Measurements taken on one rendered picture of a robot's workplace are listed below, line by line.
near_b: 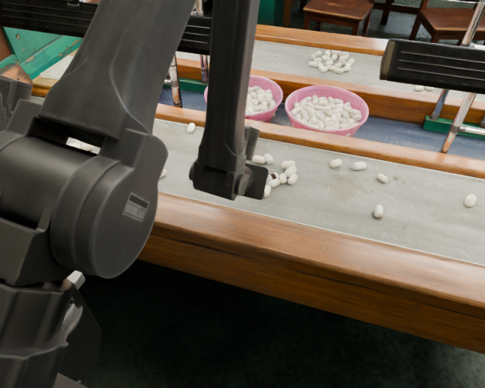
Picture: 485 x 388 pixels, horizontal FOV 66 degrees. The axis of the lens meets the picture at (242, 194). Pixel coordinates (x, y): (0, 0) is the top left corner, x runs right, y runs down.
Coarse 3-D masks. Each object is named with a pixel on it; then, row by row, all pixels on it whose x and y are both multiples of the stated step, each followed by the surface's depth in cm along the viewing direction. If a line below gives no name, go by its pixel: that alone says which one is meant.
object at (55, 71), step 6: (66, 60) 141; (54, 66) 137; (60, 66) 137; (66, 66) 137; (42, 72) 134; (48, 72) 134; (54, 72) 134; (60, 72) 134; (48, 78) 131; (54, 78) 131
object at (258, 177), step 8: (248, 168) 73; (256, 168) 74; (264, 168) 74; (256, 176) 74; (264, 176) 74; (248, 184) 69; (256, 184) 75; (264, 184) 74; (248, 192) 75; (256, 192) 75; (264, 192) 75
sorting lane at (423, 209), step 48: (192, 144) 111; (288, 144) 111; (192, 192) 96; (288, 192) 96; (336, 192) 96; (384, 192) 96; (432, 192) 96; (480, 192) 96; (384, 240) 85; (432, 240) 85; (480, 240) 85
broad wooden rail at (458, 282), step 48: (192, 240) 86; (240, 240) 82; (288, 240) 82; (336, 240) 82; (288, 288) 88; (336, 288) 82; (384, 288) 77; (432, 288) 74; (480, 288) 74; (432, 336) 84; (480, 336) 78
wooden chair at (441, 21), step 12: (420, 12) 264; (432, 12) 263; (444, 12) 263; (456, 12) 263; (468, 12) 263; (432, 24) 248; (444, 24) 249; (456, 24) 249; (468, 24) 249; (480, 24) 249; (432, 36) 250; (444, 36) 247; (456, 36) 246; (480, 36) 246
